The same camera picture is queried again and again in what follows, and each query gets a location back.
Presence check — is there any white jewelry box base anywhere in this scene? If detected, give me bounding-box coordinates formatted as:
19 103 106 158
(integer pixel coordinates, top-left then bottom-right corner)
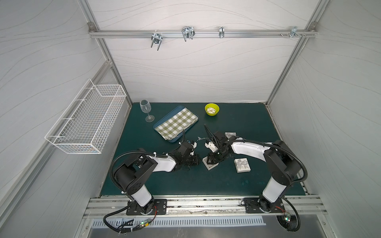
202 157 219 171

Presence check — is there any white jewelry box lid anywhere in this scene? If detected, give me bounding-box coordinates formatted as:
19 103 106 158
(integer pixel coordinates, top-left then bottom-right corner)
225 132 237 139

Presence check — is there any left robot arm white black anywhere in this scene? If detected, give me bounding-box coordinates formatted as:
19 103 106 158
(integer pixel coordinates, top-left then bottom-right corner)
103 132 199 235

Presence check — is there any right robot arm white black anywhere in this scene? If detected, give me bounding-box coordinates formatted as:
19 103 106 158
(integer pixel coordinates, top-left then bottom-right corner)
204 126 308 232

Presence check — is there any green checked cloth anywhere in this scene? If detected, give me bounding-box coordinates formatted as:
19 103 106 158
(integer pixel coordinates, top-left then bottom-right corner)
155 107 198 141

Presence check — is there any white striped item in bowl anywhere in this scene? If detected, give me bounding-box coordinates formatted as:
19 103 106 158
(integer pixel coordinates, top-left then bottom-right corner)
206 107 216 114

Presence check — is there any yellow-green plastic bowl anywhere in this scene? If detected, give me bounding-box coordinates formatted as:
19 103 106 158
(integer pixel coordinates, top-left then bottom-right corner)
204 103 220 116

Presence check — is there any blue rectangular tray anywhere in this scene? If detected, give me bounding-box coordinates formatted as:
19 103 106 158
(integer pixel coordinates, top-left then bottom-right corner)
153 105 199 143

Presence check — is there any clear wine glass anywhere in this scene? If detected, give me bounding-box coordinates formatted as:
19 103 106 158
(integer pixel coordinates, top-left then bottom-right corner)
140 100 155 123

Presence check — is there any metal clamp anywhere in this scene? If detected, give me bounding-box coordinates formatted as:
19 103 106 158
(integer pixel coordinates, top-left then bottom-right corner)
219 26 225 39
181 26 195 42
150 32 163 50
280 26 307 39

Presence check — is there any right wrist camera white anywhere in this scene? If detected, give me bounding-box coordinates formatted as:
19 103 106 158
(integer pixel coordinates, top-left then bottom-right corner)
204 141 218 153

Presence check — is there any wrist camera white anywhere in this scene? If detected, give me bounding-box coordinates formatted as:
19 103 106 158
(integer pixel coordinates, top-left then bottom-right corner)
188 140 197 156
204 141 218 153

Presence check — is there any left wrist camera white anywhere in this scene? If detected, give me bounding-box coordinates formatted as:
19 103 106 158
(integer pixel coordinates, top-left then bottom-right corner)
188 140 197 156

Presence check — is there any white slotted cable duct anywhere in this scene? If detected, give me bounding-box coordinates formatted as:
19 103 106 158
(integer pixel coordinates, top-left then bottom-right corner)
91 216 266 229

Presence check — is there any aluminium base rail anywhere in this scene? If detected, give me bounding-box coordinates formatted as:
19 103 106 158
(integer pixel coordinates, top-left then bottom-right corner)
83 195 328 218

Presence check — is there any white wire basket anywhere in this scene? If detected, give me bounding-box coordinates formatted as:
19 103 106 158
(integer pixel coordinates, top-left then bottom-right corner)
45 79 126 154

